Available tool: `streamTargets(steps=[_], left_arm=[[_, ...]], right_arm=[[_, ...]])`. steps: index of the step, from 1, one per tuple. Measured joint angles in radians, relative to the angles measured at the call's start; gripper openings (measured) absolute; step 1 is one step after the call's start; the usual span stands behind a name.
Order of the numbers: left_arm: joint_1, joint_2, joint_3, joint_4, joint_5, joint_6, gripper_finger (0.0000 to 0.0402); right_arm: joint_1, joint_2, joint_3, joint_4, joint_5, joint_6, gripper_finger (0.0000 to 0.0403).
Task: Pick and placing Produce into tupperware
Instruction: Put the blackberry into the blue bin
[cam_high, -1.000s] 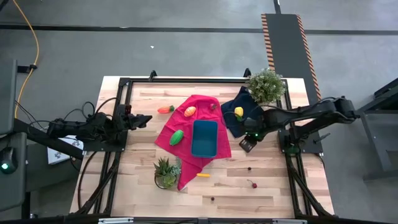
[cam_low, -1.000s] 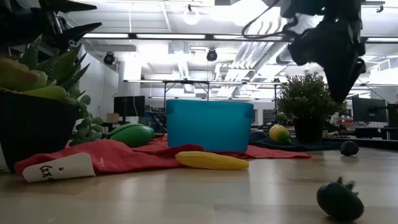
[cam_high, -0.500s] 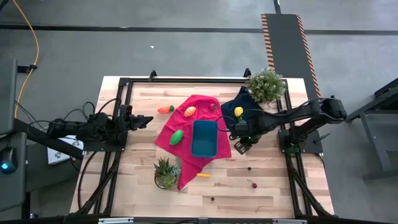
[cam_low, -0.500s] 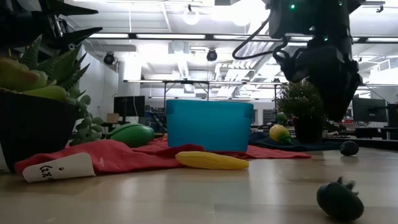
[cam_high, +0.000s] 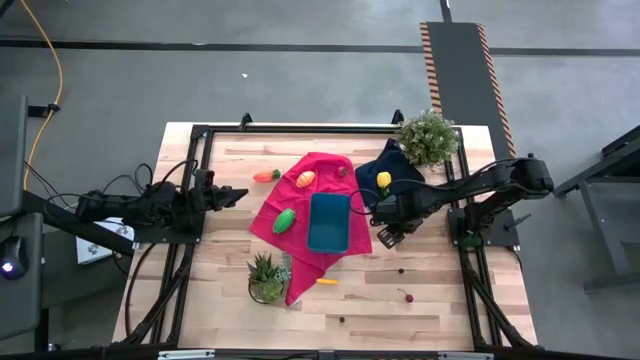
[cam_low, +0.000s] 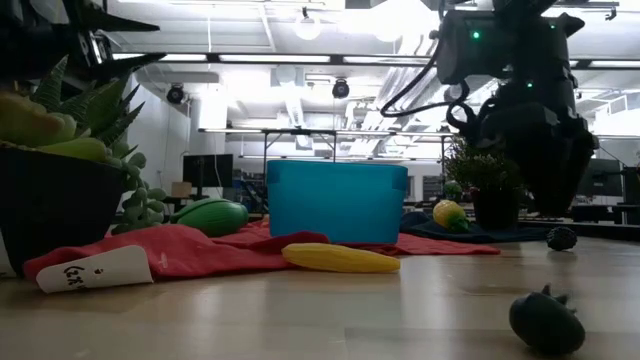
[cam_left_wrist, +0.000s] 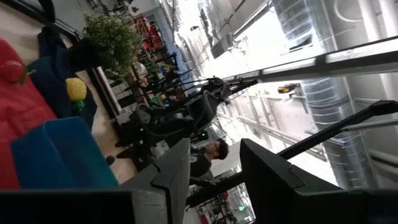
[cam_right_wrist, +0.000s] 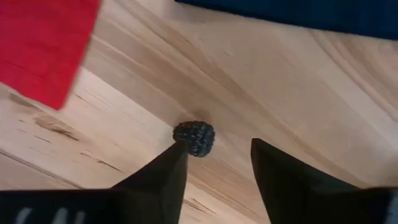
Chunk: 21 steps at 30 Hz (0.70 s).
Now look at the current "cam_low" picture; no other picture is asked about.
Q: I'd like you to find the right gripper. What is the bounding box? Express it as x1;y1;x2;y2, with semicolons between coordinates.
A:
477;79;600;217

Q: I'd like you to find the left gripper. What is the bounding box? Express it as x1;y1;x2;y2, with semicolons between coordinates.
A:
0;0;168;84

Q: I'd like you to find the dark toy blackberry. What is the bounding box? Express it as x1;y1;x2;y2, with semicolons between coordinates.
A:
545;226;579;252

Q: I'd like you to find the dark eggplant toy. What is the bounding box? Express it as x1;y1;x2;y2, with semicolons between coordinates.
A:
508;283;587;355

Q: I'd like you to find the green toy cucumber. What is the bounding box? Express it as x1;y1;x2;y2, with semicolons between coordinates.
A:
169;197;250;238

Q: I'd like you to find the yellow toy corn cob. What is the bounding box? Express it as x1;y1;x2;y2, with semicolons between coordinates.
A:
281;242;402;274

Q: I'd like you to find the blue plastic tupperware container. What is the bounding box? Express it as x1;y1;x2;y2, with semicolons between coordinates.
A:
266;159;409;245

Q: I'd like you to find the black computer monitor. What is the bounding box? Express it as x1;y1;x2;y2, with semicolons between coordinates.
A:
622;166;640;206
182;153;235;189
579;158;624;198

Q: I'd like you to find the leafy green potted plant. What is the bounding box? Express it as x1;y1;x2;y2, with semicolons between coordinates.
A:
443;133;526;232

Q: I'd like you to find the navy blue cloth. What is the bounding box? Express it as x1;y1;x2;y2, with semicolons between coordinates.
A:
399;211;551;245

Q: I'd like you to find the long ceiling light bar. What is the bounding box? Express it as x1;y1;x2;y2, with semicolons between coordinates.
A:
112;51;640;70

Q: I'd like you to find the succulent plant in black pot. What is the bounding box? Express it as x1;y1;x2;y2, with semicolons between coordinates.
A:
0;54;169;276

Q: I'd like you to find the round white ceiling lamp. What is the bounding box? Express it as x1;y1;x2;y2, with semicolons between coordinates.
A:
293;7;323;41

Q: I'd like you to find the red cloth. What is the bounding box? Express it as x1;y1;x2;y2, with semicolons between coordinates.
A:
22;217;501;282

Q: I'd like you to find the white paper label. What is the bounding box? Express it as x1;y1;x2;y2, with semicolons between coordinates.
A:
35;244;155;294

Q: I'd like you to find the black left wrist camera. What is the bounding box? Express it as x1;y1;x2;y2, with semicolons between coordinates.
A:
77;30;115;67

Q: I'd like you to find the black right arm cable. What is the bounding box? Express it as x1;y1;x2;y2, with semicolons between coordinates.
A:
379;29;481;137

